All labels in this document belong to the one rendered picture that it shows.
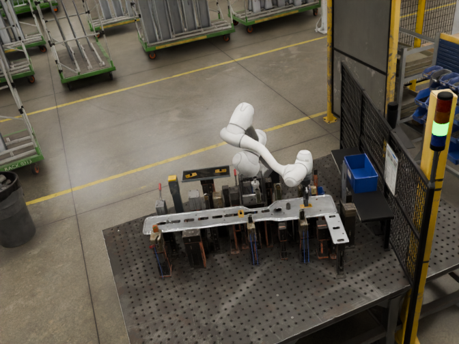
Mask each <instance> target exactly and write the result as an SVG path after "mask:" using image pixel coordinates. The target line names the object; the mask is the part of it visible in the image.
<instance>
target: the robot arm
mask: <svg viewBox="0 0 459 344"><path fill-rule="evenodd" d="M253 114H254V108H253V107H252V106H251V105H250V104H248V103H246V102H243V103H240V104H239V105H238V106H237V107H236V109H235V111H234V112H233V114H232V117H231V119H230V121H229V124H228V126H227V127H226V128H223V129H222V130H221V132H220V137H221V138H222V139H223V140H224V141H225V142H226V143H228V144H230V145H232V146H234V147H239V148H242V149H243V150H242V151H241V152H238V153H237V154H236V155H235V156H234V157H233V160H232V164H233V166H234V167H235V169H236V170H237V171H238V172H239V173H241V174H243V175H249V177H251V176H254V175H255V176H256V175H257V176H258V177H260V171H262V175H263V176H264V174H265V173H266V172H267V171H268V168H266V167H265V166H264V165H263V164H262V163H261V161H260V160H259V157H260V155H261V156H262V157H263V159H265V161H266V162H267V163H268V165H269V166H270V167H271V169H273V170H274V171H275V172H277V173H278V174H280V175H281V176H282V178H283V179H284V182H285V184H286V185H287V186H289V187H295V186H297V185H299V184H302V186H303V204H304V207H307V206H309V203H308V200H309V186H308V185H309V184H310V183H311V173H312V171H311V170H312V167H313V159H312V155H311V152H309V151H307V150H301V151H300V152H299V153H298V155H297V159H296V162H295V164H288V165H286V166H283V165H280V164H279V163H277V161H276V160H275V159H274V158H273V156H272V155H271V154H270V152H269V151H268V150H267V149H266V148H265V144H266V133H265V132H264V131H262V130H258V129H257V130H255V129H254V127H253Z"/></svg>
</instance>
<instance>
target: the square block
mask: <svg viewBox="0 0 459 344"><path fill-rule="evenodd" d="M342 211H343V220H342V223H343V226H344V229H345V231H346V234H347V236H348V239H349V242H345V243H346V244H345V249H350V248H355V246H354V237H355V221H356V215H357V209H356V207H355V205H354V203H343V206H342Z"/></svg>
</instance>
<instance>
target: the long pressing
mask: <svg viewBox="0 0 459 344"><path fill-rule="evenodd" d="M316 199H317V200H316ZM286 203H290V210H287V209H286ZM308 203H311V204H312V207H306V208H303V209H304V210H305V217H306V218H315V217H321V216H324V215H327V214H336V213H337V208H336V206H335V203H334V200H333V198H332V196H331V195H318V196H311V197H309V200H308ZM302 204H303V197H301V198H294V199H284V200H278V201H274V202H273V203H272V204H271V205H270V206H268V207H259V208H253V209H249V208H247V207H244V206H241V205H240V206H234V207H223V208H217V209H211V210H200V211H194V212H183V213H177V214H166V215H160V216H150V217H147V218H146V219H145V221H144V225H143V234H144V235H151V231H152V230H153V229H152V225H156V224H157V223H163V222H166V220H169V222H171V221H176V220H180V223H173V224H170V223H168V224H167V222H166V224H165V225H158V228H159V229H161V230H162V233H168V232H174V231H183V229H194V228H200V229H203V228H209V227H220V226H226V225H237V224H243V223H247V222H248V220H247V215H244V217H243V218H239V217H238V216H230V217H224V216H225V215H227V214H238V211H239V210H243V212H255V211H257V212H258V213H257V214H252V216H253V220H254V222H260V221H266V220H273V221H279V222H281V221H287V220H298V218H299V210H300V209H301V208H300V205H302ZM278 208H281V211H274V209H278ZM262 210H269V212H264V213H262ZM320 210H321V211H320ZM271 214H272V215H271ZM213 216H223V217H222V218H212V217H213ZM204 217H208V219H207V220H198V218H204ZM193 218H194V221H190V222H185V221H184V220H187V219H193Z"/></svg>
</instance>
